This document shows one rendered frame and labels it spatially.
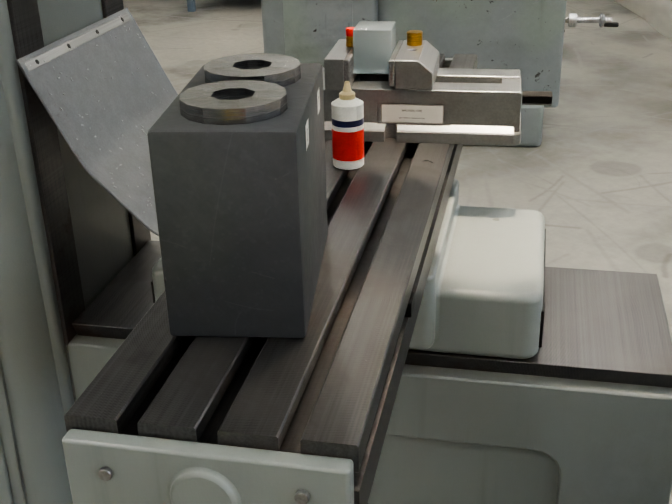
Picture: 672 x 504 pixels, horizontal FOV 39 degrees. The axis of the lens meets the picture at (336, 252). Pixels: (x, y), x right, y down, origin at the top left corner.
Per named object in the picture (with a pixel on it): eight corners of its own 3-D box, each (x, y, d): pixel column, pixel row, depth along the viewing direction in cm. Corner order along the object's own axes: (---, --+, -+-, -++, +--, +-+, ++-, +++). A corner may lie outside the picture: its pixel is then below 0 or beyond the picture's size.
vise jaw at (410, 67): (439, 67, 137) (439, 40, 135) (432, 90, 126) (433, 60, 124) (398, 66, 138) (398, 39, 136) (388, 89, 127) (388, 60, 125)
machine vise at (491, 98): (519, 113, 139) (524, 39, 135) (520, 146, 126) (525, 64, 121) (288, 107, 145) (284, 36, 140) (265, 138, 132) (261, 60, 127)
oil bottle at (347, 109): (366, 160, 122) (365, 76, 118) (361, 171, 119) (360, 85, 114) (336, 159, 123) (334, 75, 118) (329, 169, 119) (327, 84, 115)
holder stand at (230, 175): (328, 235, 101) (323, 49, 92) (307, 340, 81) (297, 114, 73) (217, 234, 102) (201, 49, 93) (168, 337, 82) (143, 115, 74)
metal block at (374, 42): (395, 63, 135) (396, 21, 132) (391, 74, 129) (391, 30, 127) (359, 63, 135) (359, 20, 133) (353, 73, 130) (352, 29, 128)
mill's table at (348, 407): (478, 93, 178) (480, 51, 175) (358, 553, 69) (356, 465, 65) (358, 89, 183) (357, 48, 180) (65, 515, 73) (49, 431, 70)
